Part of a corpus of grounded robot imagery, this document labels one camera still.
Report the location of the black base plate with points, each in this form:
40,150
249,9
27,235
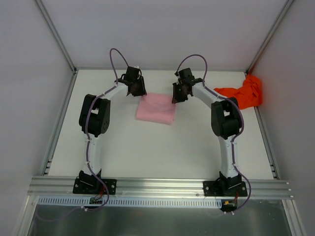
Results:
94,187
216,188

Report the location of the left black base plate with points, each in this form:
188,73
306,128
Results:
94,187

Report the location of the right aluminium frame post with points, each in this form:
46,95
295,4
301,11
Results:
270,34

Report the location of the aluminium mounting rail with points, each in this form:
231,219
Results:
161,188

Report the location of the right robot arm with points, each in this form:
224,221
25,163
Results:
226,122

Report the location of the slotted cable duct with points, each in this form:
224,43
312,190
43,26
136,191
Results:
130,202

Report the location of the orange t shirt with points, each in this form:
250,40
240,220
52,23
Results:
248,95

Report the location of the aluminium frame post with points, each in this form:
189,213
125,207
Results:
270,34
54,33

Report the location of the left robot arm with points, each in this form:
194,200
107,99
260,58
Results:
94,120

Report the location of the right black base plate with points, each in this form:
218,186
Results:
216,188

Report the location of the left aluminium frame post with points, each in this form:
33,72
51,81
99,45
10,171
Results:
54,33

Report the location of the pink t shirt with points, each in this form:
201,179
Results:
156,108

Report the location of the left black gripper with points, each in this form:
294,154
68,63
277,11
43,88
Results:
137,86

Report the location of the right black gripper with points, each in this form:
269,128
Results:
180,91

